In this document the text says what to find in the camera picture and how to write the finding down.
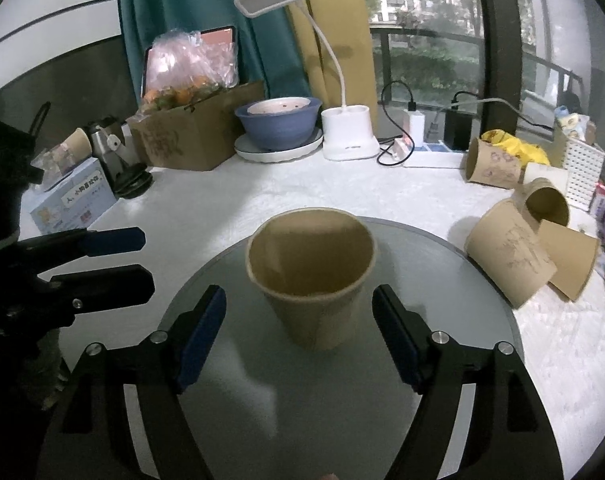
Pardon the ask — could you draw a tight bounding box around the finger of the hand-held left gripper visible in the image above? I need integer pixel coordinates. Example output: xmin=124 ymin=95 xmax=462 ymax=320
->
xmin=17 ymin=226 xmax=147 ymax=275
xmin=37 ymin=264 xmax=156 ymax=328

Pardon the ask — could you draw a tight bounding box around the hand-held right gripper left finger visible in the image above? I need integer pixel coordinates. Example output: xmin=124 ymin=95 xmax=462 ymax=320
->
xmin=40 ymin=285 xmax=228 ymax=480

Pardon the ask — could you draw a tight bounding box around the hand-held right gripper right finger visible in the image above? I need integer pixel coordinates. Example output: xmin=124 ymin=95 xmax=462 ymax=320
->
xmin=372 ymin=284 xmax=565 ymax=480

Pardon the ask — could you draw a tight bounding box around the brown paper cup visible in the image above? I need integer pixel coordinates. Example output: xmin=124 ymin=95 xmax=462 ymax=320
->
xmin=537 ymin=219 xmax=601 ymax=303
xmin=61 ymin=127 xmax=93 ymax=162
xmin=464 ymin=136 xmax=524 ymax=190
xmin=513 ymin=178 xmax=571 ymax=231
xmin=464 ymin=197 xmax=558 ymax=310
xmin=246 ymin=207 xmax=378 ymax=351

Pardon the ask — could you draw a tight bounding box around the black round lid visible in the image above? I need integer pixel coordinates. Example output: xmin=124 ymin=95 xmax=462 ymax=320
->
xmin=113 ymin=164 xmax=152 ymax=199

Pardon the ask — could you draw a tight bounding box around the blue tissue box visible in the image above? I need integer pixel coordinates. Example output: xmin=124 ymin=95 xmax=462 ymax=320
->
xmin=21 ymin=156 xmax=118 ymax=235

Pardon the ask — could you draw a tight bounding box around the grey round turntable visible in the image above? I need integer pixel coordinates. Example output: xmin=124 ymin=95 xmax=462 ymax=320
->
xmin=132 ymin=216 xmax=526 ymax=480

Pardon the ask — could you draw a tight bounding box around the cardboard box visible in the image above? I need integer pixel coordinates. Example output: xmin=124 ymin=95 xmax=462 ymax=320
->
xmin=126 ymin=80 xmax=266 ymax=172

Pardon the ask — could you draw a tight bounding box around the plastic bag of oranges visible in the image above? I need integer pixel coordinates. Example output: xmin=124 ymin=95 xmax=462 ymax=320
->
xmin=140 ymin=29 xmax=240 ymax=112

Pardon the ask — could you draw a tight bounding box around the white round plate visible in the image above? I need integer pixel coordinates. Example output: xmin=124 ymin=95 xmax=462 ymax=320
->
xmin=233 ymin=127 xmax=325 ymax=164

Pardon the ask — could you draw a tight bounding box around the white power strip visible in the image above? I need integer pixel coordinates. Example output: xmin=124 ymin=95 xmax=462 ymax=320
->
xmin=379 ymin=136 xmax=417 ymax=163

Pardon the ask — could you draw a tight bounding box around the blue ceramic bowl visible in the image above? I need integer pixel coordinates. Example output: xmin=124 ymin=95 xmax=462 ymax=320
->
xmin=234 ymin=96 xmax=323 ymax=153

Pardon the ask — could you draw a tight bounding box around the white desk lamp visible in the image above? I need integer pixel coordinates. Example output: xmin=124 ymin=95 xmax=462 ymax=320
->
xmin=234 ymin=0 xmax=381 ymax=163

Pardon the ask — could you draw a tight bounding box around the white charger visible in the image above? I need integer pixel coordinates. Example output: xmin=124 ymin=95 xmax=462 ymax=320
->
xmin=402 ymin=108 xmax=426 ymax=145

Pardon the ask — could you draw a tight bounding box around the small white box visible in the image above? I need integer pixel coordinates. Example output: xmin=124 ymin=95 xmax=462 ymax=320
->
xmin=521 ymin=161 xmax=569 ymax=195

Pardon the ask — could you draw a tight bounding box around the black charger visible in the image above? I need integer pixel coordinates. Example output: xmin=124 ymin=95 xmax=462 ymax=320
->
xmin=443 ymin=107 xmax=476 ymax=152

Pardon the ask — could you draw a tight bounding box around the yellow plastic bag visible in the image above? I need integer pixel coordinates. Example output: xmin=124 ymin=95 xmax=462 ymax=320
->
xmin=481 ymin=129 xmax=551 ymax=167

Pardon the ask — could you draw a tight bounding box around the white plastic basket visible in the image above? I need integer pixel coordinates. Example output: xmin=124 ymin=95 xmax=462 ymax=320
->
xmin=561 ymin=127 xmax=605 ymax=211

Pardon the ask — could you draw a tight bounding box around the yellow curtain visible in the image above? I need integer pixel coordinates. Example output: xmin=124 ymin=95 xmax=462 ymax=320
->
xmin=275 ymin=0 xmax=380 ymax=133

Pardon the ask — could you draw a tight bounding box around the black balcony railing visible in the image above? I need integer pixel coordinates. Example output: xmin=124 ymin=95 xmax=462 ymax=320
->
xmin=369 ymin=24 xmax=584 ymax=108

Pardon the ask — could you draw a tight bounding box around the black cable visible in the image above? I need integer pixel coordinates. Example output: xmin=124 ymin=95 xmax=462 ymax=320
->
xmin=376 ymin=81 xmax=419 ymax=167

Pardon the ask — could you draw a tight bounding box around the grey cable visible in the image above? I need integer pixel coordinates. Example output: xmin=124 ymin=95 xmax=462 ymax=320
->
xmin=451 ymin=92 xmax=556 ymax=132

